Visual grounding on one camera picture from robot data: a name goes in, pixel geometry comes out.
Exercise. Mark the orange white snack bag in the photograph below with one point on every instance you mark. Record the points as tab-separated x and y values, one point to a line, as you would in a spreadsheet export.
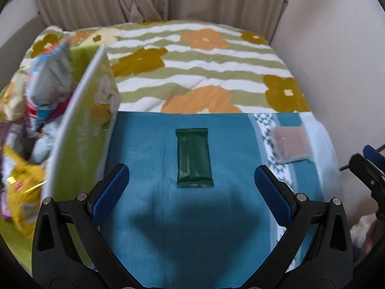
13	99

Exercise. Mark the green yellow cardboard box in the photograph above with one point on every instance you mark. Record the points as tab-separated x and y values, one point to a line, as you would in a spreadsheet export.
78	157

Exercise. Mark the right hand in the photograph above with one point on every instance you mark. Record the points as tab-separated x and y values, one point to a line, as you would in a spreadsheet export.
371	238

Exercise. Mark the floral striped quilt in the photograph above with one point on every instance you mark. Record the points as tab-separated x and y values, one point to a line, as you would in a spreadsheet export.
195	67

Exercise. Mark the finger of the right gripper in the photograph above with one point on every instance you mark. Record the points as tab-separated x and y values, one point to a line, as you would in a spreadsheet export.
366	172
373	156

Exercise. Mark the blue patterned towel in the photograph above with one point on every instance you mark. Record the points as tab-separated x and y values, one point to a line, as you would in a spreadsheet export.
216	237

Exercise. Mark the pink packet on towel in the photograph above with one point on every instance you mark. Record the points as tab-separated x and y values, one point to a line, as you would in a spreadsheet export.
290	144

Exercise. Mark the grey bed headboard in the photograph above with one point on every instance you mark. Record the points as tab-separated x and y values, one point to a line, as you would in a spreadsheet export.
14	49

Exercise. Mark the dark green snack bar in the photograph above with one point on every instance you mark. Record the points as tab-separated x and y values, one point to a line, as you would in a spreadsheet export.
194	164

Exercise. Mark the beige curtain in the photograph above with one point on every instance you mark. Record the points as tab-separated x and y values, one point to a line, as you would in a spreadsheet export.
260	16

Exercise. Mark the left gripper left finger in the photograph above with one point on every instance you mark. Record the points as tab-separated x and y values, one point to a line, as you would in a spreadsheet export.
68	249

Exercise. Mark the gold snack bag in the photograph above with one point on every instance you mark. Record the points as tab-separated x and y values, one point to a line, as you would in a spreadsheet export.
24	182

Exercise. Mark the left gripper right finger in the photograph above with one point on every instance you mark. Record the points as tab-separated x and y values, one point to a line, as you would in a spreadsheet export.
315	250

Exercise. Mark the red white blue snack bag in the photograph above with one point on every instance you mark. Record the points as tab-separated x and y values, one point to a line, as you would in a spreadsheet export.
49	82

